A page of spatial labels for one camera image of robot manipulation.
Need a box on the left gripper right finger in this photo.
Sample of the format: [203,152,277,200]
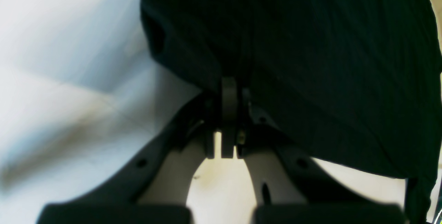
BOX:
[237,89,406,224]

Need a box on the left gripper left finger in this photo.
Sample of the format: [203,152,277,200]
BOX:
[37,78,238,224]

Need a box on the black T-shirt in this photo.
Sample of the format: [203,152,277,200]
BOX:
[141,0,441,224]

